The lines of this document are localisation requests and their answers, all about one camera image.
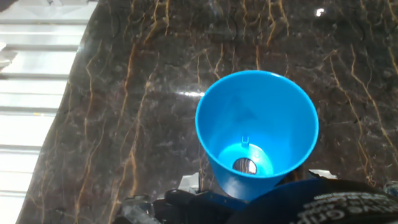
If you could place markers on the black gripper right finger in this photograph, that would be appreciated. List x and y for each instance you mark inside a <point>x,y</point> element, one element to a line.
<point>321,175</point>

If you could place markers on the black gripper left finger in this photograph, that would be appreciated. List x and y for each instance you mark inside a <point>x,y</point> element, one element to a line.
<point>202,208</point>

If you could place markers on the blue plastic cup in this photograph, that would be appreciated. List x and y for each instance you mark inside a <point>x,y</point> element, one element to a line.
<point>258,124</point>

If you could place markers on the dark marble pattern mat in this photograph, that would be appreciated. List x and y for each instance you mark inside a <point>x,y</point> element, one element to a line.
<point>140,109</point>

